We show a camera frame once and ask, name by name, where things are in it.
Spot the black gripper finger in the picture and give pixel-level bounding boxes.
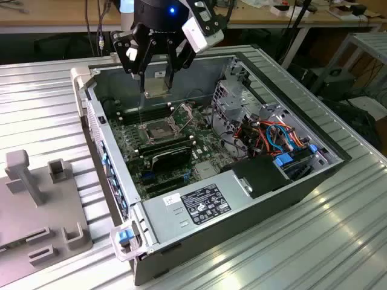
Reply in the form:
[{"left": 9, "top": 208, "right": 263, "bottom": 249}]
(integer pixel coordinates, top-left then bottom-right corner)
[
  {"left": 164, "top": 38, "right": 198, "bottom": 89},
  {"left": 110, "top": 25, "right": 157, "bottom": 92}
]

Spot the silver CPU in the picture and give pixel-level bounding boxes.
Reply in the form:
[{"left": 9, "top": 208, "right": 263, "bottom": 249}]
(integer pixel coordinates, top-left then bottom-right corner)
[{"left": 143, "top": 74, "right": 170, "bottom": 99}]

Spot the metal socket cover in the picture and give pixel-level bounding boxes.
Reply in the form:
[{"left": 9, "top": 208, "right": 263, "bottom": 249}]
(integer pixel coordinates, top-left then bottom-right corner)
[{"left": 170, "top": 101, "right": 197, "bottom": 130}]

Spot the CPU socket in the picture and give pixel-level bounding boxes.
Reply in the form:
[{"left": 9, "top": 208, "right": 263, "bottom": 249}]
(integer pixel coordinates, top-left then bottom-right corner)
[{"left": 137, "top": 118, "right": 181, "bottom": 145}]

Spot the black expansion slot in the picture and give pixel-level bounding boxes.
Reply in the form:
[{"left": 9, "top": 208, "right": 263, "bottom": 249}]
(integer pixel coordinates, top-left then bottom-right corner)
[
  {"left": 147, "top": 182, "right": 187, "bottom": 196},
  {"left": 144, "top": 175, "right": 186, "bottom": 189}
]

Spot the silver drive cage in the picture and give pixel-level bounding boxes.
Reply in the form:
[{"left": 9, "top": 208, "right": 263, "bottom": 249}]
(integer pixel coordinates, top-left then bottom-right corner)
[{"left": 211, "top": 79, "right": 262, "bottom": 134}]

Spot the wooden desk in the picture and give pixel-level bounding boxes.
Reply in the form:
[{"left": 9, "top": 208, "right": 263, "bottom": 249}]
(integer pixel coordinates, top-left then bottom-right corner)
[{"left": 0, "top": 0, "right": 387, "bottom": 34}]

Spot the green motherboard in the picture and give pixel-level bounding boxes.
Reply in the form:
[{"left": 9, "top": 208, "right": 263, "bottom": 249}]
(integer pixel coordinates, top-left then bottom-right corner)
[{"left": 107, "top": 101, "right": 224, "bottom": 202}]

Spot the green RAM stick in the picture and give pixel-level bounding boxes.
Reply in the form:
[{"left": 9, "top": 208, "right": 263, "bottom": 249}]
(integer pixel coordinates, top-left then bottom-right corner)
[{"left": 140, "top": 143, "right": 195, "bottom": 158}]

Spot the black graphics card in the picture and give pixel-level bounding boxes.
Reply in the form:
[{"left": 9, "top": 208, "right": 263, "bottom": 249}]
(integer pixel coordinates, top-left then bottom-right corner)
[{"left": 150, "top": 144, "right": 194, "bottom": 173}]

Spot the small white box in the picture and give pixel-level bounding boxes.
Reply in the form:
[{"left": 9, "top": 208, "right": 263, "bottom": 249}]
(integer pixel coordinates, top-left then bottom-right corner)
[{"left": 270, "top": 3, "right": 310, "bottom": 16}]

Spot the silver chipset heatsink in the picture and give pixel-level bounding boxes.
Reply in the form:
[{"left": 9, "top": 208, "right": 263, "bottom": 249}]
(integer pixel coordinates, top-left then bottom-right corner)
[{"left": 195, "top": 162, "right": 219, "bottom": 179}]

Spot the black plastic shroud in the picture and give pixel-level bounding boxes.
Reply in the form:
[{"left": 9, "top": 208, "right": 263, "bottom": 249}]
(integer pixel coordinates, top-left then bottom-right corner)
[{"left": 220, "top": 155, "right": 293, "bottom": 199}]

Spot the blue disk carrier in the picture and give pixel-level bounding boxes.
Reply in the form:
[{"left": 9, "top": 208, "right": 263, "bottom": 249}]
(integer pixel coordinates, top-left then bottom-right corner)
[{"left": 273, "top": 152, "right": 296, "bottom": 169}]

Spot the black equipment box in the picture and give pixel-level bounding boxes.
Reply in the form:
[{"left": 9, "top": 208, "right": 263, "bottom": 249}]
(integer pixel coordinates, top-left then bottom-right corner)
[{"left": 319, "top": 68, "right": 357, "bottom": 102}]

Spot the brown cardboard box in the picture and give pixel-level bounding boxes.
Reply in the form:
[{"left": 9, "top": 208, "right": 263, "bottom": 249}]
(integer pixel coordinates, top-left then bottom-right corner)
[{"left": 328, "top": 4, "right": 354, "bottom": 19}]

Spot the silver power supply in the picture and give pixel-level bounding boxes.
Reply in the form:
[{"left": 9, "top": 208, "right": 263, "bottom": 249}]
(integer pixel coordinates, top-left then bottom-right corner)
[{"left": 141, "top": 169, "right": 253, "bottom": 246}]

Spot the blue plastic latch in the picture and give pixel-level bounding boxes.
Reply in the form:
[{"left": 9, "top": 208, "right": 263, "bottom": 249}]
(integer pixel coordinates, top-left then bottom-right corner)
[{"left": 119, "top": 229, "right": 134, "bottom": 246}]

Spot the metal slat shelf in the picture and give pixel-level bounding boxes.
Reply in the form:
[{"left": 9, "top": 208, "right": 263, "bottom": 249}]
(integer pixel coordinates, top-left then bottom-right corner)
[{"left": 328, "top": 31, "right": 387, "bottom": 94}]

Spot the open PC case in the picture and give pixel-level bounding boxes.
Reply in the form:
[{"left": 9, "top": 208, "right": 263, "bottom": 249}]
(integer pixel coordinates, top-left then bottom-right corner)
[{"left": 70, "top": 51, "right": 353, "bottom": 286}]

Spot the grey parts rack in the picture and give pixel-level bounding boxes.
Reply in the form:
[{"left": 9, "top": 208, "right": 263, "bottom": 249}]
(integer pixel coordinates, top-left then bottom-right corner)
[{"left": 0, "top": 149, "right": 94, "bottom": 286}]

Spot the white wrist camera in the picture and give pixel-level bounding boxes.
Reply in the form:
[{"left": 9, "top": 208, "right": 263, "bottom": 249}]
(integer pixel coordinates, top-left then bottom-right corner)
[{"left": 181, "top": 11, "right": 225, "bottom": 56}]

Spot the black camera bracket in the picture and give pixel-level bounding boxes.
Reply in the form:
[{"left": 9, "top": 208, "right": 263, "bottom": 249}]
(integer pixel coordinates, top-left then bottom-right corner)
[{"left": 186, "top": 0, "right": 228, "bottom": 34}]

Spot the black camera cable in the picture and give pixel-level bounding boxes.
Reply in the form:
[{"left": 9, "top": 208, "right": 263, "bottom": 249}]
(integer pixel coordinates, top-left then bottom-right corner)
[{"left": 224, "top": 0, "right": 236, "bottom": 25}]

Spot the red black wire bundle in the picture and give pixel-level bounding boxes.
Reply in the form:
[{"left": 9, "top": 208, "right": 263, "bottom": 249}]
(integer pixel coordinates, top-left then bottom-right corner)
[{"left": 235, "top": 123, "right": 264, "bottom": 155}]

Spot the orange wire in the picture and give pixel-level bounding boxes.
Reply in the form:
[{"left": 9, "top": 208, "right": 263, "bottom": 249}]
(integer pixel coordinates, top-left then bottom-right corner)
[{"left": 259, "top": 120, "right": 306, "bottom": 146}]

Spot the blue wire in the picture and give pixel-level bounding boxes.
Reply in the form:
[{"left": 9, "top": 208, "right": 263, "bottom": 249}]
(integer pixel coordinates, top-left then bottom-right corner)
[{"left": 265, "top": 123, "right": 296, "bottom": 152}]

